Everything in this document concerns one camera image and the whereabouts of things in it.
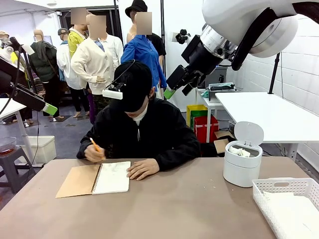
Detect mannequin grey cap white shirt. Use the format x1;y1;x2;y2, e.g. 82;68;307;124
56;27;88;118

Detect grey stool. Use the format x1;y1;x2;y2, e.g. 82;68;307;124
0;145;37;194

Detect green bag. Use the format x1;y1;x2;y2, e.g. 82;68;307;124
190;109;209;129

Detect person's black jacket torso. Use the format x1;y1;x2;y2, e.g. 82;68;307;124
76;98;201;172

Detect mannequin in yellow shirt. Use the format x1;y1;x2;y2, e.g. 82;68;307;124
67;7;89;59

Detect black right arm hose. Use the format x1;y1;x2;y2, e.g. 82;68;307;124
230;0;319;72

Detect person's left forearm black sleeve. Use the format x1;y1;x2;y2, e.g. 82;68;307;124
154;139;201;172

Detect mannequin in cream cardigan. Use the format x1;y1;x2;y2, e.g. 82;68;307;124
70;14;124;113

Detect white floor storage bin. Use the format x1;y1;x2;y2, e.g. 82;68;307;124
18;135;57;164

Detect small white side table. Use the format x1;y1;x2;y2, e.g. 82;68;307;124
195;86;226;125

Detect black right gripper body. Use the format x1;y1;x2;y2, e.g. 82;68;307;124
181;34;224;75

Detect brown cardboard box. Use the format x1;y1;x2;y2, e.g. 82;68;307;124
213;130;236;154

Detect black light stand pole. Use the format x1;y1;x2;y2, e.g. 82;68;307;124
160;0;167;104

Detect person's left hand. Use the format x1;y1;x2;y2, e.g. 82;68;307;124
126;159;160;181

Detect white head-mounted camera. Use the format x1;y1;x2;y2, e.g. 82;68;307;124
102;59;136;100

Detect white lidded trash bin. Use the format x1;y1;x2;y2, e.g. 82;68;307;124
223;121;264;188

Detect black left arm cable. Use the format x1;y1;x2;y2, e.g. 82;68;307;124
0;44;24;115

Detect yellow bag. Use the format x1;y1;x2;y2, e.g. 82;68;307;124
186;104;208;127

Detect grey box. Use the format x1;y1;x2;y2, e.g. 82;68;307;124
204;66;228;89

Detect black baseball cap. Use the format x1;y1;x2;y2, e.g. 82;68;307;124
109;61;153;112

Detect grey tray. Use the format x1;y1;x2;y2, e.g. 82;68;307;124
208;83;236;102

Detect mannequin in dark puffer vest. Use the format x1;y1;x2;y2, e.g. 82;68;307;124
27;29;62;119

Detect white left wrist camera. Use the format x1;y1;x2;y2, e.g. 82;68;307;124
21;44;35;55

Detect white perforated plastic basket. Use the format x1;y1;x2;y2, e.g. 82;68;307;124
252;177;319;239

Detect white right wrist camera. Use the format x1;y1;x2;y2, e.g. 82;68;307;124
175;29;200;45

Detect spiral notebook brown cover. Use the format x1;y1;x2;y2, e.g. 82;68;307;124
55;161;132;199

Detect flat white paper stack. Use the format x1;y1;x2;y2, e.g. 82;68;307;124
263;191;319;239

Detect red and yellow crates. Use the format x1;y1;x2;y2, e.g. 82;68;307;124
193;115;219;144

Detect black tripod on table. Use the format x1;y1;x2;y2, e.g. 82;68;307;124
268;53;281;95

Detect person's right hand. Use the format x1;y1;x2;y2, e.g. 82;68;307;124
84;145;107;163

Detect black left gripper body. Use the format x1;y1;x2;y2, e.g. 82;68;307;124
0;56;27;95

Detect mannequin beige hat yellow scarf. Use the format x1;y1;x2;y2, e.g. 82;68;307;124
0;30;28;75

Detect mannequin in blue shirt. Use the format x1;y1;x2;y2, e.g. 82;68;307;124
121;11;167;89

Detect black bucket hat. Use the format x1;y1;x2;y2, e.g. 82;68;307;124
125;0;148;18

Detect large white table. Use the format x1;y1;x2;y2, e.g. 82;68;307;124
214;91;319;164

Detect white table with leg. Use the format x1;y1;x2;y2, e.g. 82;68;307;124
0;98;35;167

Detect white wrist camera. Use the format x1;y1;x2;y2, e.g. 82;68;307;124
21;44;35;55
175;29;200;45

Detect clear red bowl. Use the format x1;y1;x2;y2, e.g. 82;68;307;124
0;136;17;156

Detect mannequin in black tee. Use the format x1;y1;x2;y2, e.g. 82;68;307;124
126;17;167;57

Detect person's right forearm black sleeve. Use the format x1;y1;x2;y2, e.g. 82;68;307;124
76;138;100;160

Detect orange pencil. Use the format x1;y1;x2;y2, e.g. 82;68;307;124
89;137;100;153

